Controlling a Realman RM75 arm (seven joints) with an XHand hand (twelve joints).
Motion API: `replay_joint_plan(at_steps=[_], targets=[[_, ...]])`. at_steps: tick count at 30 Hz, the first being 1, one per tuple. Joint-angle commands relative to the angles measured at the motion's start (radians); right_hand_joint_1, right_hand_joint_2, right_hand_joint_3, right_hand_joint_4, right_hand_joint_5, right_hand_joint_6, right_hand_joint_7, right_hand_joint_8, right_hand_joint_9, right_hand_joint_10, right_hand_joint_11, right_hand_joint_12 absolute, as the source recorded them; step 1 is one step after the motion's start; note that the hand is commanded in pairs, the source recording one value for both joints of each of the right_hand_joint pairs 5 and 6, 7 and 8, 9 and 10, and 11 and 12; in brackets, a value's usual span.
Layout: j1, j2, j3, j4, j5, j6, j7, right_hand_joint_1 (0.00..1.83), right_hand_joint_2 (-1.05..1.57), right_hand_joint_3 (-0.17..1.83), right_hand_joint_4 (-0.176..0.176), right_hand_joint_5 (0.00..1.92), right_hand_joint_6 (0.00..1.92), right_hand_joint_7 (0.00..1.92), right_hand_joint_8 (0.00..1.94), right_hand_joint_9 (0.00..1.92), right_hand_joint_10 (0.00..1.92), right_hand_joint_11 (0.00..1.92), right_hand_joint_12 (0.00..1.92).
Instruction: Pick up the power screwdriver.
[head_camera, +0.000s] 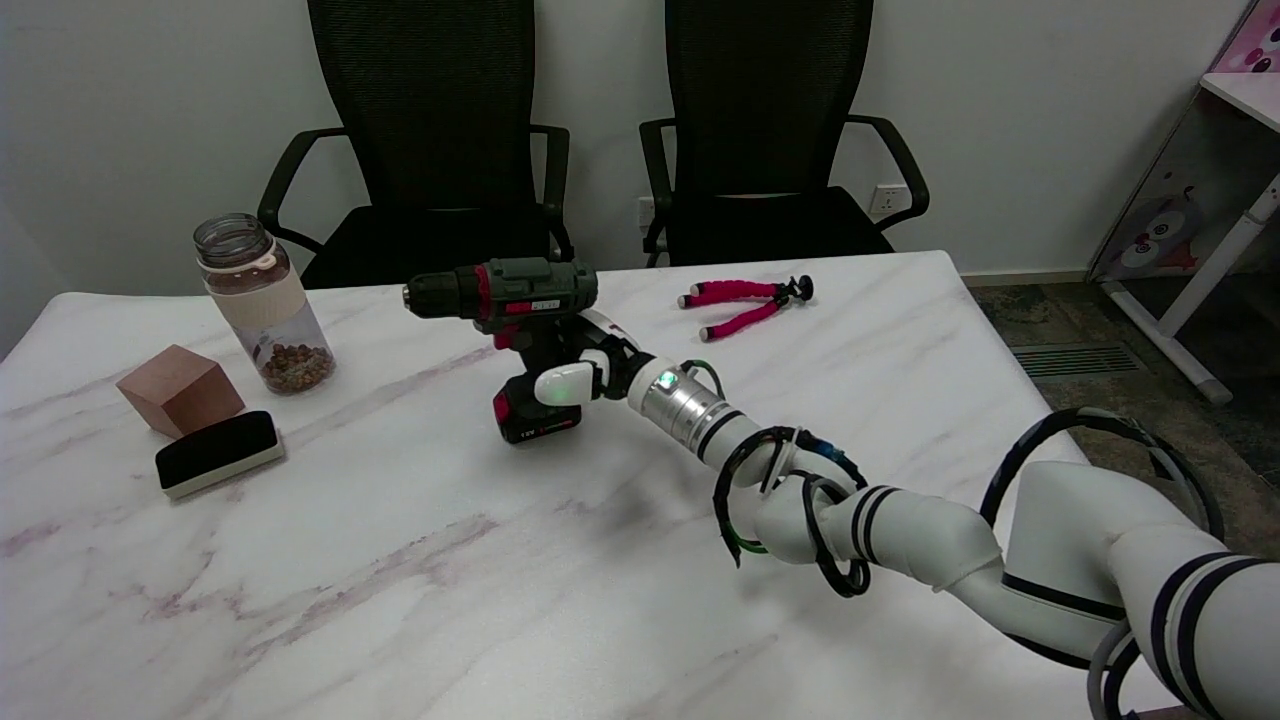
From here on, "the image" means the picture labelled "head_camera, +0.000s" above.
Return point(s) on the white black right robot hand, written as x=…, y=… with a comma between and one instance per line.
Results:
x=570, y=385

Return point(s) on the green red power screwdriver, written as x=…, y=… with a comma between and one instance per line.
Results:
x=530, y=285

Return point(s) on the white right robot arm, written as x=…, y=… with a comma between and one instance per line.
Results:
x=920, y=530

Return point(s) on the pink flexible mini tripod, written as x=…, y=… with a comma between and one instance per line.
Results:
x=735, y=292

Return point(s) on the black mesh office chair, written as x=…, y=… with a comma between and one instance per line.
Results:
x=765, y=110
x=430, y=120

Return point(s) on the glass jar with brown beans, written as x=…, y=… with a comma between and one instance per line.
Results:
x=270, y=310

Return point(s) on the black white board eraser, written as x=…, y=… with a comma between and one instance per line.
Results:
x=215, y=452

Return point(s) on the brown wooden cube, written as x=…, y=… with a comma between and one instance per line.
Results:
x=182, y=392

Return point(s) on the dark floor vent grille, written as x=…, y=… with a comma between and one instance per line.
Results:
x=1075, y=360

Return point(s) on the grey panel with cartoon owl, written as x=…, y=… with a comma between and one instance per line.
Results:
x=1165, y=225

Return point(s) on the white desk with slanted leg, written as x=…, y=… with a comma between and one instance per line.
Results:
x=1240, y=235

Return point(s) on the pink picture board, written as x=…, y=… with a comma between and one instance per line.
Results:
x=1255, y=40

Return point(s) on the white wall power socket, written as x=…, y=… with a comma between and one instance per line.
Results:
x=646, y=212
x=888, y=199

